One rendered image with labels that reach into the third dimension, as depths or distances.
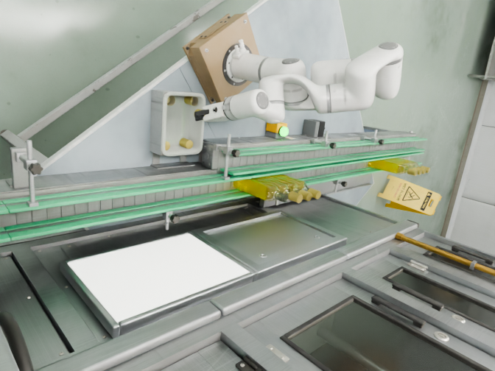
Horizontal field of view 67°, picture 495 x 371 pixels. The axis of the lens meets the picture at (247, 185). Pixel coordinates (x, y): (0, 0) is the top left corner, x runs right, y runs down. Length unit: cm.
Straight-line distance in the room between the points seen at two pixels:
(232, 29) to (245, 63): 14
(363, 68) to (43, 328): 101
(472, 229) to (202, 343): 665
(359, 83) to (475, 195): 618
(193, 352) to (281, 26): 138
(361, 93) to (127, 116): 76
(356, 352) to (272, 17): 134
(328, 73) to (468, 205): 615
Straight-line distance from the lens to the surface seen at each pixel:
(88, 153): 133
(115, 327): 89
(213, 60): 142
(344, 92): 113
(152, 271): 108
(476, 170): 715
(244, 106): 111
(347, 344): 100
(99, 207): 125
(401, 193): 470
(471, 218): 729
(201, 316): 93
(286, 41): 182
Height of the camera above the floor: 197
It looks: 43 degrees down
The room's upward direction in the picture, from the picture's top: 112 degrees clockwise
